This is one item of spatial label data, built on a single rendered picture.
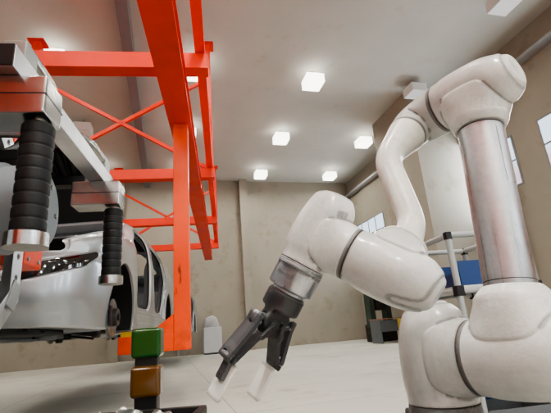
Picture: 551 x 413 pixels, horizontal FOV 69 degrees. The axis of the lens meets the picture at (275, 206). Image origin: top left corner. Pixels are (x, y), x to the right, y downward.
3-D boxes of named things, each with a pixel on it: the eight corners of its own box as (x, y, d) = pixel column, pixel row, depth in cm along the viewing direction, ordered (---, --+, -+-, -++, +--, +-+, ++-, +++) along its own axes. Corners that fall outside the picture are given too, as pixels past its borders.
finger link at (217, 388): (239, 365, 70) (236, 365, 69) (219, 402, 69) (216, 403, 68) (227, 356, 71) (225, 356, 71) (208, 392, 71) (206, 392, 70)
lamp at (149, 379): (134, 395, 57) (135, 365, 58) (164, 392, 57) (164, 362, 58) (129, 400, 53) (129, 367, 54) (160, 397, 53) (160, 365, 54)
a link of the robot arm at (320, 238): (270, 247, 75) (331, 280, 69) (307, 175, 76) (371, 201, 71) (288, 257, 84) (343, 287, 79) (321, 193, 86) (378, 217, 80)
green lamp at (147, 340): (136, 357, 58) (136, 329, 59) (164, 355, 59) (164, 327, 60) (129, 359, 54) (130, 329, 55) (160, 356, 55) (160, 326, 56)
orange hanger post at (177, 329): (121, 354, 393) (129, 130, 465) (191, 348, 402) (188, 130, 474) (117, 355, 378) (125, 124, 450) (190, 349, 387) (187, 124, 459)
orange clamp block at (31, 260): (-17, 266, 83) (6, 272, 91) (24, 264, 84) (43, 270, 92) (-12, 233, 85) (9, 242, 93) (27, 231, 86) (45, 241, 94)
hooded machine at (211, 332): (220, 352, 1383) (220, 315, 1420) (223, 353, 1334) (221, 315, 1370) (202, 354, 1367) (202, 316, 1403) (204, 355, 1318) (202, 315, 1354)
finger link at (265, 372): (262, 360, 81) (264, 360, 81) (246, 392, 80) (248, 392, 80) (273, 369, 79) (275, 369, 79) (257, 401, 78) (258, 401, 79)
